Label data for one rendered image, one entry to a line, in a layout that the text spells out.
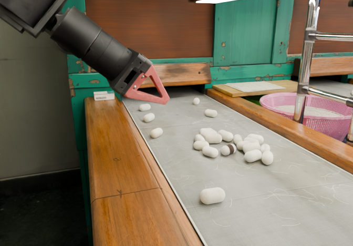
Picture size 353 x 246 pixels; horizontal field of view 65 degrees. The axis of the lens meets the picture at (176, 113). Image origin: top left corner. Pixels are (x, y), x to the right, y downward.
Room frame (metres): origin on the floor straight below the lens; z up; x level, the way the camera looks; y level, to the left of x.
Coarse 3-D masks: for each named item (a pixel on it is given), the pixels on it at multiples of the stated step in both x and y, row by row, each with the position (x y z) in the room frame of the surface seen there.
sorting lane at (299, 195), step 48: (192, 96) 0.97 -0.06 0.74; (192, 144) 0.55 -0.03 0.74; (288, 144) 0.55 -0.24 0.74; (192, 192) 0.37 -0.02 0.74; (240, 192) 0.37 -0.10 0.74; (288, 192) 0.37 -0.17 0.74; (336, 192) 0.37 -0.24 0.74; (240, 240) 0.27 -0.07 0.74; (288, 240) 0.27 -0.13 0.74; (336, 240) 0.27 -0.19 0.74
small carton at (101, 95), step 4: (96, 92) 0.84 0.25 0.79; (100, 92) 0.84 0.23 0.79; (104, 92) 0.84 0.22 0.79; (108, 92) 0.84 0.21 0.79; (112, 92) 0.84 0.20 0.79; (96, 96) 0.82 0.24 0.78; (100, 96) 0.82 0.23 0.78; (104, 96) 0.82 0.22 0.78; (108, 96) 0.83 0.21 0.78; (112, 96) 0.83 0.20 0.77; (96, 100) 0.82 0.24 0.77
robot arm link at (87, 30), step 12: (72, 12) 0.40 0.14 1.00; (60, 24) 0.39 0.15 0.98; (72, 24) 0.40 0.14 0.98; (84, 24) 0.41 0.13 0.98; (96, 24) 0.43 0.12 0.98; (60, 36) 0.40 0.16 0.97; (72, 36) 0.40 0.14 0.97; (84, 36) 0.40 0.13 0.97; (96, 36) 0.41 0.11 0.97; (72, 48) 0.40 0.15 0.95; (84, 48) 0.40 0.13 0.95
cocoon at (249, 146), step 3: (246, 144) 0.50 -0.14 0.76; (249, 144) 0.50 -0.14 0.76; (252, 144) 0.50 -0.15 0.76; (255, 144) 0.50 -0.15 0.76; (258, 144) 0.50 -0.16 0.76; (243, 147) 0.50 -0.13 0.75; (246, 147) 0.49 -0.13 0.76; (249, 147) 0.49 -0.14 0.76; (252, 147) 0.49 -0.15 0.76; (255, 147) 0.50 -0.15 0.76; (258, 147) 0.50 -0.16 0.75; (243, 150) 0.50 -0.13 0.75; (246, 150) 0.49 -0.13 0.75; (249, 150) 0.49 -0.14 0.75
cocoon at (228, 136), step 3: (219, 132) 0.57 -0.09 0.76; (222, 132) 0.57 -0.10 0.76; (225, 132) 0.56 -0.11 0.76; (228, 132) 0.56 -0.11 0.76; (222, 135) 0.56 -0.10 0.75; (225, 135) 0.56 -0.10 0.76; (228, 135) 0.55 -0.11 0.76; (231, 135) 0.56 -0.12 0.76; (222, 138) 0.56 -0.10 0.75; (225, 138) 0.55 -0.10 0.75; (228, 138) 0.55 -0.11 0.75; (231, 138) 0.55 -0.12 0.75; (228, 141) 0.56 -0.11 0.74
